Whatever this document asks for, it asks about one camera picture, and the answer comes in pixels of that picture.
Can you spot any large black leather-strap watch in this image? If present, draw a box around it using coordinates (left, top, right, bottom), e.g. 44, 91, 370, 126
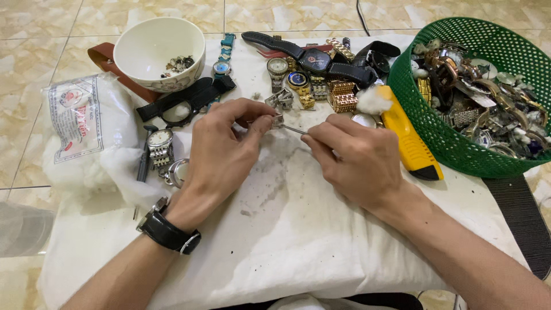
241, 31, 379, 89

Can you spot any gold watch with blue dial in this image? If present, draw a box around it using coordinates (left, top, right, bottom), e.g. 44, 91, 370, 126
287, 71, 316, 109

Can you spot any brown leather strap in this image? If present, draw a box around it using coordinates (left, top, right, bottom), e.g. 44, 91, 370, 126
87, 42, 162, 104

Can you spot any bag of white cotton wool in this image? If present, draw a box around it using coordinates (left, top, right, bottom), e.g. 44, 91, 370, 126
41, 72, 174, 208

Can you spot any white cotton ball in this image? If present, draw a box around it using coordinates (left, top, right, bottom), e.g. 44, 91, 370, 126
356, 85, 393, 115

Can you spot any silver watch band piece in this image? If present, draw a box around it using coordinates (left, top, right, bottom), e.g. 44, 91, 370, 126
264, 88, 294, 111

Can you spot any clear plastic container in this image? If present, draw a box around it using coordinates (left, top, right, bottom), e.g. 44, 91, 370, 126
0, 201, 55, 258

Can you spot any gold metal watch band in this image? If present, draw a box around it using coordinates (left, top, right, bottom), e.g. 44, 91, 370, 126
327, 80, 359, 114

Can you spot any person's right hand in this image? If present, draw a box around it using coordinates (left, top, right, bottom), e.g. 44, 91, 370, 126
300, 113, 415, 214

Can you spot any heap of old watches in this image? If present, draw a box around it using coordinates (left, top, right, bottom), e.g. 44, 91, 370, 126
410, 38, 551, 161

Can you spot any black cable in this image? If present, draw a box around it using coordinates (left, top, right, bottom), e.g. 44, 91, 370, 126
356, 0, 371, 37

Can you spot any person's left hand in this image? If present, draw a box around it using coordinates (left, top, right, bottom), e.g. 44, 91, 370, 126
166, 98, 276, 232

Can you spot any green plastic basket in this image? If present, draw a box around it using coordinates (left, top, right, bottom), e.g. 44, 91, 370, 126
387, 17, 551, 179

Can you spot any black round watch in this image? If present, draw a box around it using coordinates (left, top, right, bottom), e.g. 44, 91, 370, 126
350, 40, 401, 79

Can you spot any gold-rimmed watch with pale dial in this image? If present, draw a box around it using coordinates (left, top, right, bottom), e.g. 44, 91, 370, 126
351, 113, 384, 129

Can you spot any white ceramic bowl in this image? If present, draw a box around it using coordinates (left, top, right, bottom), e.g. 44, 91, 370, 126
113, 17, 206, 94

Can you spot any red watch strap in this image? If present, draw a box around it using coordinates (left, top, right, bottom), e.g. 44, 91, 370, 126
257, 44, 335, 59

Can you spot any yellow utility knife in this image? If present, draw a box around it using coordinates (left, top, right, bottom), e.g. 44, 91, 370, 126
377, 85, 444, 181

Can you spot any person's clothing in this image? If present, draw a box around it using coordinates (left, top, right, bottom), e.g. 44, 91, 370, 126
211, 293, 424, 310

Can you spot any gold and silver bracelet watch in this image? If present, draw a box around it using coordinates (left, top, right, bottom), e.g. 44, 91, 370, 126
325, 38, 356, 61

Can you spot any silver watch with cream dial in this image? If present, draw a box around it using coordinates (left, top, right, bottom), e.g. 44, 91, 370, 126
266, 57, 289, 94

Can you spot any heap of small watch parts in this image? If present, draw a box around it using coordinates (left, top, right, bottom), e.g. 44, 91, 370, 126
161, 55, 195, 79

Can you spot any teal strap watch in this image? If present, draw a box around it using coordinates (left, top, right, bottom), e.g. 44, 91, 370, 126
207, 33, 237, 109

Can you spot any open silver watch case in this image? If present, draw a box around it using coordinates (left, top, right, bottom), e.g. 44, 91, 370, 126
164, 158, 190, 189

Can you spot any black strap with round loupe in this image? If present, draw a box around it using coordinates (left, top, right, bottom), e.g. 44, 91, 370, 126
136, 75, 237, 129

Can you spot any silver watch with white dial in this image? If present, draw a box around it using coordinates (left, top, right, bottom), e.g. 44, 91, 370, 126
146, 128, 175, 169

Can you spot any black leather wristwatch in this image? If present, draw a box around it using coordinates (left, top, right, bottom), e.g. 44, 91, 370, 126
136, 197, 201, 255

